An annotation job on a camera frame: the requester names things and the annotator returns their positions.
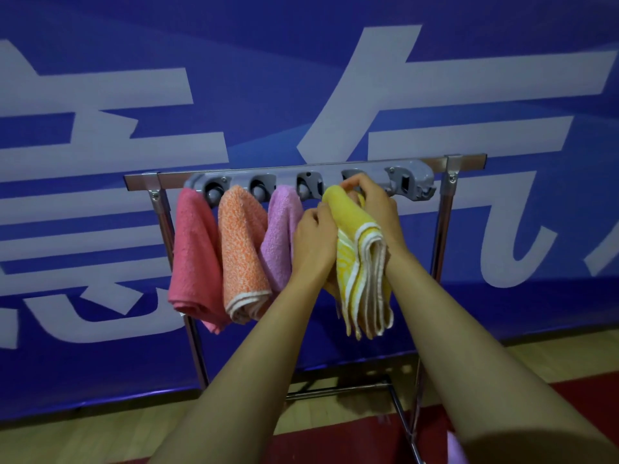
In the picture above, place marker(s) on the person's right forearm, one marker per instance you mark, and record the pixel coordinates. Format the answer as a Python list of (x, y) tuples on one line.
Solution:
[(488, 376)]

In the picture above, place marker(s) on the orange patterned towel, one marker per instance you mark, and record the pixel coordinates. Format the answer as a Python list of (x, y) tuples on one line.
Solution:
[(242, 246)]

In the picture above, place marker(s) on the metal drying rack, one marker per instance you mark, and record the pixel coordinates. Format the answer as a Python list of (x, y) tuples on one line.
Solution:
[(440, 236)]

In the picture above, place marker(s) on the grey plastic clip rail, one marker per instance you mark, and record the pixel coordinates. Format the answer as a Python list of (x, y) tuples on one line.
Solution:
[(416, 181)]

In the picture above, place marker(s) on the blue banner with white print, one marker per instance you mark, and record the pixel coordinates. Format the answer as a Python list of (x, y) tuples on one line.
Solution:
[(96, 372)]

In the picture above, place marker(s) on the yellow white cloth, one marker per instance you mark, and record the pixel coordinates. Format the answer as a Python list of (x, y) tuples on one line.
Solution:
[(358, 275)]

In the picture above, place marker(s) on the person's left forearm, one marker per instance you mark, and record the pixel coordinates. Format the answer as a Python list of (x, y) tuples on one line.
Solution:
[(242, 396)]

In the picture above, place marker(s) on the pink towel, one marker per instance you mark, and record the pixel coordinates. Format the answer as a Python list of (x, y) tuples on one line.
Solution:
[(193, 256)]

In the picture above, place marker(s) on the person's left hand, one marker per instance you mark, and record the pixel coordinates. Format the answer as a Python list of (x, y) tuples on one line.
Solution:
[(314, 246)]

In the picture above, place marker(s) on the purple towel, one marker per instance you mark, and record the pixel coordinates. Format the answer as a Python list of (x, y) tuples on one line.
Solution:
[(455, 451), (280, 236)]

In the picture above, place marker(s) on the person's right hand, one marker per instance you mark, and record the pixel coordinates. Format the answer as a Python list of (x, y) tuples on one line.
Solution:
[(382, 212)]

